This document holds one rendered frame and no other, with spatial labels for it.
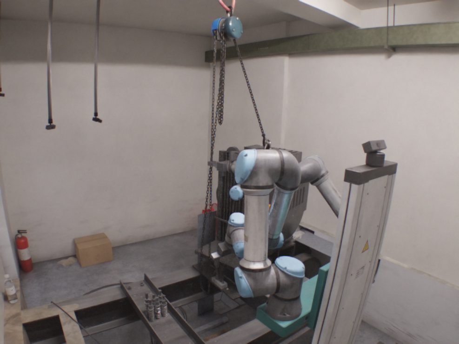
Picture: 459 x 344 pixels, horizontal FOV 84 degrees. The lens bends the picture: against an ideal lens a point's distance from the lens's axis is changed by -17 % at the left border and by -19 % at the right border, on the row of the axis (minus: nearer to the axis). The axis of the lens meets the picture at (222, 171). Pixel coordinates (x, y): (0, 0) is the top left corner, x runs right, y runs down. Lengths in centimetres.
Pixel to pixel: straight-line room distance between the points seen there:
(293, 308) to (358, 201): 48
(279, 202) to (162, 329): 113
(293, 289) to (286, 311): 10
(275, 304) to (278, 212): 36
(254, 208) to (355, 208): 34
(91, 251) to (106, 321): 163
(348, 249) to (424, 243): 171
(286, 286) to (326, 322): 25
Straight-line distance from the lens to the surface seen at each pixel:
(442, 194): 263
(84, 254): 387
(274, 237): 128
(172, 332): 191
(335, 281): 118
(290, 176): 106
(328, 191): 161
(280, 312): 123
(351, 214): 106
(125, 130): 395
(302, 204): 225
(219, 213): 232
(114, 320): 240
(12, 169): 383
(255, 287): 110
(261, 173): 100
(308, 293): 142
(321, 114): 310
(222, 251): 143
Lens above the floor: 198
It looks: 14 degrees down
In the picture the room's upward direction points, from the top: 2 degrees clockwise
